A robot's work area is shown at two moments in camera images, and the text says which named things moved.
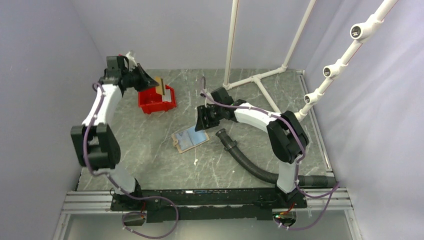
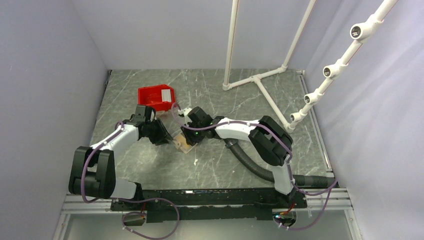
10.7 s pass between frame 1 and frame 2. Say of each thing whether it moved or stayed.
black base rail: stayed
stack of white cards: stayed
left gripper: moved
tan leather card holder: stayed
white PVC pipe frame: stayed
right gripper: moved
